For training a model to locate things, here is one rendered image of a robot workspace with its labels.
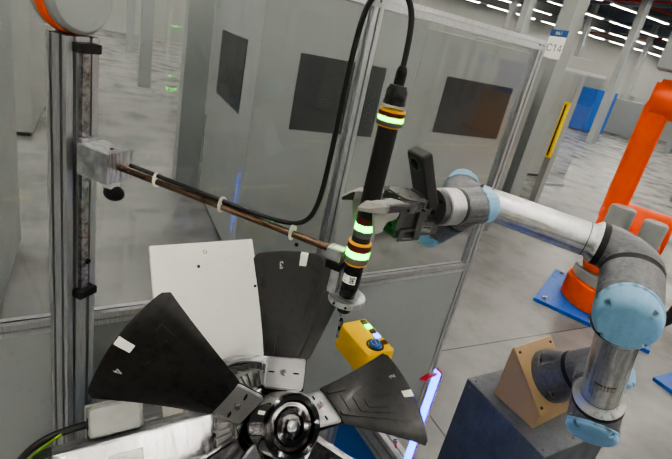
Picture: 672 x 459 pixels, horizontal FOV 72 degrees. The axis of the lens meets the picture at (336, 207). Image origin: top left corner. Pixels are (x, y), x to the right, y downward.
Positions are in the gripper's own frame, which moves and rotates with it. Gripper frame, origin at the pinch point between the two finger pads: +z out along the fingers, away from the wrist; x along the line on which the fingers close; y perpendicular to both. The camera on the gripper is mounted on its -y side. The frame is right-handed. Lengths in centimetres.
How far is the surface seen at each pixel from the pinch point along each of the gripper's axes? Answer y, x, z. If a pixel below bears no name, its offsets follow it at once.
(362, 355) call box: 61, 24, -34
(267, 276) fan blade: 27.7, 21.2, 2.9
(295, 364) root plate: 39.1, 4.9, 1.8
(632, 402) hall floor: 166, 25, -291
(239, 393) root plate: 41.1, 3.0, 14.4
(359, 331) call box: 59, 32, -38
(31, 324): 67, 70, 48
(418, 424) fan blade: 52, -8, -25
